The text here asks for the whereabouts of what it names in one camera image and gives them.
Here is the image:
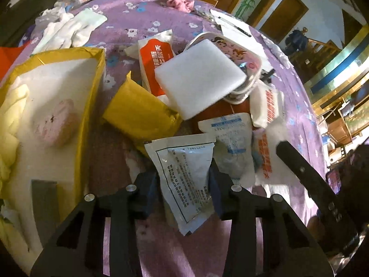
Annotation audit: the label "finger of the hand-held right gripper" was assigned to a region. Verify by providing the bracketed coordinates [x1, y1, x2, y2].
[276, 140, 361, 256]

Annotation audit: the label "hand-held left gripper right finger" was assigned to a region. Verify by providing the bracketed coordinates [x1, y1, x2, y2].
[209, 162, 335, 277]

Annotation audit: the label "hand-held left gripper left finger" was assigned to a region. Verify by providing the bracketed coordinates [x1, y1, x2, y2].
[30, 170, 159, 277]

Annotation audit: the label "white black-print packet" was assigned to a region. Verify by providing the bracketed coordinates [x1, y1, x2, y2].
[144, 133, 217, 236]

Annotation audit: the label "wide white orange-print packet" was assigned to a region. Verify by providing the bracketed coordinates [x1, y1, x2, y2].
[253, 127, 289, 189]

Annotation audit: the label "white blue-label packet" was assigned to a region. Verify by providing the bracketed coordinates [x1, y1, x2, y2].
[198, 112, 256, 186]

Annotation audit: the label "small white orange-print packet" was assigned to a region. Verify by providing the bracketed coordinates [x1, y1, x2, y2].
[250, 83, 285, 129]

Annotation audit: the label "yellow cardboard box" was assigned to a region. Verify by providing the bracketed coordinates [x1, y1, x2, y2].
[0, 47, 106, 269]

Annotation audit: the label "white foam block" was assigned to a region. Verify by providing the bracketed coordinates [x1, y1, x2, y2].
[155, 39, 249, 121]

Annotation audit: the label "clear cartoon plastic container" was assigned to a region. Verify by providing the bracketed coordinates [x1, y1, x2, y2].
[184, 32, 263, 105]

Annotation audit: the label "yellow padded envelope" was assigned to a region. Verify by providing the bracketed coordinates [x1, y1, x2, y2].
[101, 72, 183, 157]

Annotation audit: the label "red flat packet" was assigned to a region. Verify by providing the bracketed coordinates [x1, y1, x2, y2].
[198, 98, 251, 122]

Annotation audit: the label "pink round sponge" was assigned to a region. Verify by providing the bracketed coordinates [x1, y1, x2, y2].
[34, 99, 79, 148]

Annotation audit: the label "wooden stair railing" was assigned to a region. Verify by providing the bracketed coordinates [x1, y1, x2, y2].
[291, 27, 344, 76]

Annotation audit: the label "large white orange-label packet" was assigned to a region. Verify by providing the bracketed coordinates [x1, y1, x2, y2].
[137, 29, 176, 97]

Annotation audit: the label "crumpled clear plastic wrap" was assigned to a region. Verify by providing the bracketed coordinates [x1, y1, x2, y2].
[263, 34, 292, 70]

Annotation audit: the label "wooden door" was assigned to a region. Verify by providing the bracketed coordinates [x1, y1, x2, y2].
[259, 0, 309, 43]

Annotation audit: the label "black pen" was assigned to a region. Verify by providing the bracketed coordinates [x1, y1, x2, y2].
[218, 17, 252, 37]

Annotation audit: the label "white paper sheet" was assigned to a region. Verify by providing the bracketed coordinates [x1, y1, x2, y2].
[210, 9, 253, 37]

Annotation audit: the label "purple floral bedsheet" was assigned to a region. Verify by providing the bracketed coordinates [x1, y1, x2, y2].
[6, 0, 328, 277]

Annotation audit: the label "white cotton gloves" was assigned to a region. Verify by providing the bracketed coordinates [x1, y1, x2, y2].
[31, 12, 87, 54]

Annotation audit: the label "pink scrunchie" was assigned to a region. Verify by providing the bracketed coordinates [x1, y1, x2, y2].
[167, 0, 196, 13]

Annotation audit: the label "orange plastic bag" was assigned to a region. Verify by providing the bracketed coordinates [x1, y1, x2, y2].
[0, 45, 22, 79]

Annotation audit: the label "dark clothing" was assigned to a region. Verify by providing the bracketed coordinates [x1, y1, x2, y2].
[0, 0, 63, 47]

